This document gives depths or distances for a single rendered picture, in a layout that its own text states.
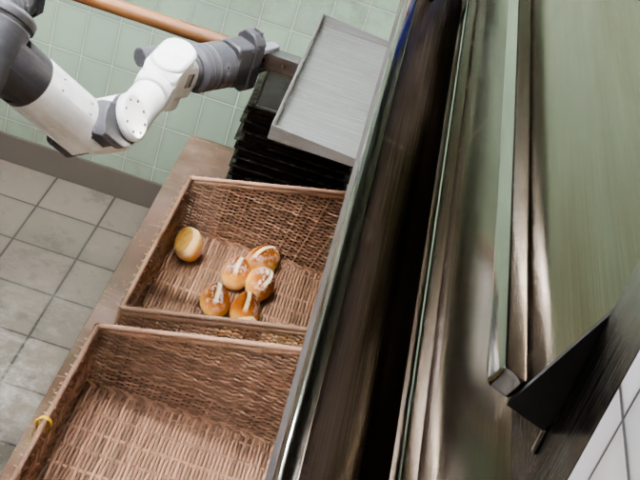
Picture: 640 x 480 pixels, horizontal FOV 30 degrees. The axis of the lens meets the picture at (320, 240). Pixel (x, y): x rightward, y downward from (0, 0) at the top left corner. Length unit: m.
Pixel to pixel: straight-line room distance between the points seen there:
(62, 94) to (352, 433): 0.81
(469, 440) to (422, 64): 1.03
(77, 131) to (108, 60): 1.96
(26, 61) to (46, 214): 2.12
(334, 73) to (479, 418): 1.42
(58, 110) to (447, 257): 0.69
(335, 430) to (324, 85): 1.24
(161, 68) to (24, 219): 1.80
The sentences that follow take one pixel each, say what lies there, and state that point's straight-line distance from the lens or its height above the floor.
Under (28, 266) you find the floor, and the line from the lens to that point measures 3.60.
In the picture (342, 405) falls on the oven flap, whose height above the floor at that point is 1.41.
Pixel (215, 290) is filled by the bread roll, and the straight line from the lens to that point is 2.58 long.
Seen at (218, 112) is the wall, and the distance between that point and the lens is 3.75.
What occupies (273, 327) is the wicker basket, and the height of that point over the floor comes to 0.80.
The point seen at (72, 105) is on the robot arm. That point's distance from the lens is 1.80.
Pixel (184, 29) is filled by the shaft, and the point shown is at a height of 1.20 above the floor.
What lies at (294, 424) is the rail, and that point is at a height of 1.44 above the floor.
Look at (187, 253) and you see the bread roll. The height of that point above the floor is 0.63.
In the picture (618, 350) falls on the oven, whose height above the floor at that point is 1.80.
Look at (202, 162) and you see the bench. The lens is 3.13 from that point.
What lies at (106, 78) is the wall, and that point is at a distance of 3.81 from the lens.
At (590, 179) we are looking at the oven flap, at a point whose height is 1.79.
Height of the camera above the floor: 2.16
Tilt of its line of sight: 32 degrees down
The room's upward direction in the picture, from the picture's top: 19 degrees clockwise
